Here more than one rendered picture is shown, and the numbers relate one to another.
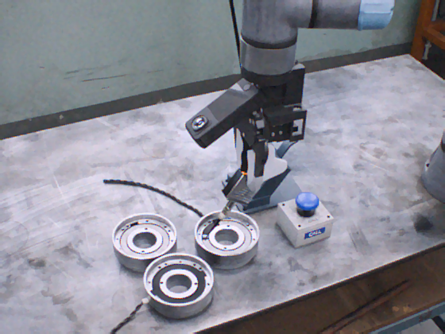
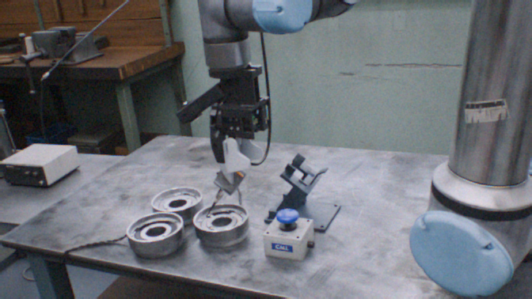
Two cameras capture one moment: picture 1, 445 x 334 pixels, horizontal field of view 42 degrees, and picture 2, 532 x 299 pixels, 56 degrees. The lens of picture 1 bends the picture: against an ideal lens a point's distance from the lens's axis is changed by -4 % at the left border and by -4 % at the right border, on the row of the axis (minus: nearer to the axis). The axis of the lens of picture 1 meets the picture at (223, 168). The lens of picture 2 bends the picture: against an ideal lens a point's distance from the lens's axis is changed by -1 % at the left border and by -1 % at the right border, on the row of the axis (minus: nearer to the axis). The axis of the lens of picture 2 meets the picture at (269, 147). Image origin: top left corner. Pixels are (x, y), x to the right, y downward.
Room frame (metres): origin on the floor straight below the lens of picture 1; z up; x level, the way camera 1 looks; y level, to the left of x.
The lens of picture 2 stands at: (0.23, -0.71, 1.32)
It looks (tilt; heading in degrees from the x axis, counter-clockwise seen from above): 22 degrees down; 49
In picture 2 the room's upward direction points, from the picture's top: 5 degrees counter-clockwise
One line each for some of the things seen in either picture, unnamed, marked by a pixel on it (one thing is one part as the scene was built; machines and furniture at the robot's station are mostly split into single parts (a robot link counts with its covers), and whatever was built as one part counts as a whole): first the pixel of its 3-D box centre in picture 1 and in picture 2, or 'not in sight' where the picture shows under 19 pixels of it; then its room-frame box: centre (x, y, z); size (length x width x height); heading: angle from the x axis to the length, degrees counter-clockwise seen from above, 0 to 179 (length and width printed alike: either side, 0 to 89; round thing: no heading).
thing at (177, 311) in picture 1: (179, 286); (156, 235); (0.60, 0.06, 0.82); 0.10 x 0.10 x 0.04
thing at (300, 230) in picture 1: (307, 219); (291, 237); (0.75, -0.15, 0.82); 0.08 x 0.07 x 0.05; 115
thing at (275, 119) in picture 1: (268, 101); (237, 100); (0.73, -0.06, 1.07); 0.09 x 0.08 x 0.12; 112
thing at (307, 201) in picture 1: (306, 208); (287, 224); (0.75, -0.14, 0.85); 0.04 x 0.04 x 0.05
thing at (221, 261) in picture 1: (226, 240); (222, 225); (0.70, -0.01, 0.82); 0.10 x 0.10 x 0.04
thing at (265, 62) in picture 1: (266, 51); (228, 53); (0.73, -0.05, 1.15); 0.08 x 0.08 x 0.05
